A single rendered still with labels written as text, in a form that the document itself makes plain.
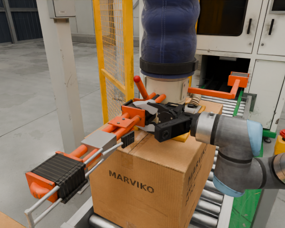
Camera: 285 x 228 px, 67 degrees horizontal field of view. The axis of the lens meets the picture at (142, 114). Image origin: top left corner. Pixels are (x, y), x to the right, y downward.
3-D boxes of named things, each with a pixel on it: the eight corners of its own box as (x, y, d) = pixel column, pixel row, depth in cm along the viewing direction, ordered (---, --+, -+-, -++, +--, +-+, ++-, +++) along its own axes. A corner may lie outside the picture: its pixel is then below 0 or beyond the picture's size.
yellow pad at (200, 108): (185, 105, 110) (186, 96, 108) (205, 109, 106) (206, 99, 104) (159, 136, 83) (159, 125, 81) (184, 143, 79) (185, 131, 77)
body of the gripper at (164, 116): (165, 121, 75) (200, 129, 70) (155, 132, 68) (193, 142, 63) (166, 100, 72) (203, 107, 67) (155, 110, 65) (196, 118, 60)
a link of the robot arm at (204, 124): (208, 150, 61) (213, 119, 56) (191, 145, 63) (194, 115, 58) (214, 135, 68) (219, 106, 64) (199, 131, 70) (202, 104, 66)
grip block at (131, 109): (132, 111, 79) (132, 97, 77) (157, 117, 75) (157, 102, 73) (120, 121, 73) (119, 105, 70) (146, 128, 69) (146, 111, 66)
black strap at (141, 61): (153, 59, 102) (153, 50, 101) (202, 64, 93) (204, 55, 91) (129, 70, 84) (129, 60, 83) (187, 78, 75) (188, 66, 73)
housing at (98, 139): (98, 142, 61) (96, 128, 59) (118, 149, 58) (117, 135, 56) (81, 156, 55) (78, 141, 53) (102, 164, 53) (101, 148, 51)
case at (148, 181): (152, 147, 147) (154, 91, 129) (212, 165, 129) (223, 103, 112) (93, 212, 99) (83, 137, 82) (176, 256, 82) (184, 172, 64)
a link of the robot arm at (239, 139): (258, 165, 55) (267, 128, 52) (207, 152, 60) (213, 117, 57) (258, 151, 63) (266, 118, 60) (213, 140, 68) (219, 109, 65)
